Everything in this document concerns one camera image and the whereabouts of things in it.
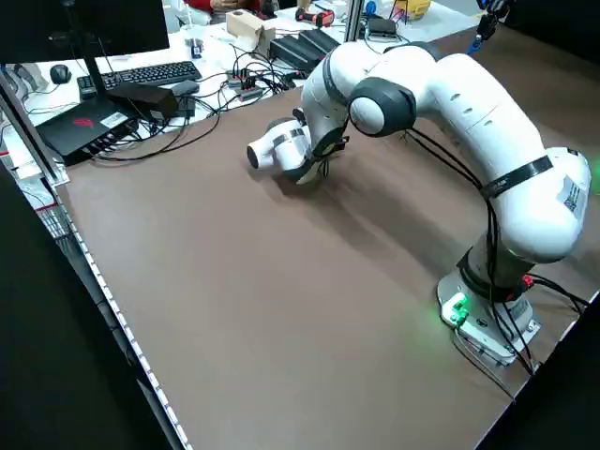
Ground person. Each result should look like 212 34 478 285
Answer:
183 0 282 20

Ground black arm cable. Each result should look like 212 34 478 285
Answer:
304 133 540 379

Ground grey hub with red ports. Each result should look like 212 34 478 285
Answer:
226 68 264 102

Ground black monitor with stand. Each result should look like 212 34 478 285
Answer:
0 0 171 102

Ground small black device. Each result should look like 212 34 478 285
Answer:
364 16 398 39

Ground red and black tool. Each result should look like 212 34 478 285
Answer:
293 5 336 25

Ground black base cable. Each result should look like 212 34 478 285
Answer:
524 274 590 314

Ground loose black looped cable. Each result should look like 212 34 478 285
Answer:
91 100 221 163

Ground black keyboard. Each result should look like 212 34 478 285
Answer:
77 60 202 99

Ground tangled black desk cables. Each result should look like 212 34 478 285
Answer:
205 46 306 113

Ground cardboard box with hole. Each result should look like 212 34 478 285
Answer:
225 8 278 53

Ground silver aluminium frame post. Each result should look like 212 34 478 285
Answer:
0 69 70 185
343 0 366 44

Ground black rectangular box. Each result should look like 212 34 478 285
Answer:
108 82 180 124

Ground black computer with red logo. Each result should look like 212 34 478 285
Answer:
35 96 144 168

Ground yellow box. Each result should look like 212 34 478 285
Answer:
392 0 435 23

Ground grey flat device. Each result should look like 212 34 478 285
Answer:
157 79 202 98

